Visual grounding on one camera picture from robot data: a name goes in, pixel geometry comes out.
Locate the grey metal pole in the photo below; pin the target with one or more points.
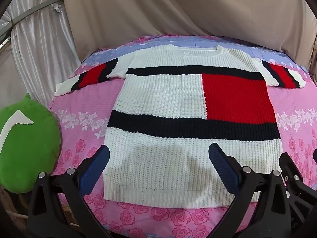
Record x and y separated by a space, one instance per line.
29 12

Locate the white satin curtain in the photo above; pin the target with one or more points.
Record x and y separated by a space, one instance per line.
42 44

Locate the white red black knit sweater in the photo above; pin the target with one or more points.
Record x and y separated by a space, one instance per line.
161 99

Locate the pink floral bed sheet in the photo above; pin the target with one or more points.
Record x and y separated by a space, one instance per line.
79 109

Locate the green plush pillow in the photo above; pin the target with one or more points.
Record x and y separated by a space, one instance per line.
29 148

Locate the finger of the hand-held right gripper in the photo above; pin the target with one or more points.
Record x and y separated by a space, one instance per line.
294 176

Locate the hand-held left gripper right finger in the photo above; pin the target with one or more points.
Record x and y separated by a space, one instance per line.
223 169

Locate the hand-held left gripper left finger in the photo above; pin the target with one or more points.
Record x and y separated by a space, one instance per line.
94 169

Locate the beige curtain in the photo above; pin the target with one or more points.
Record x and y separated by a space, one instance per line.
185 7

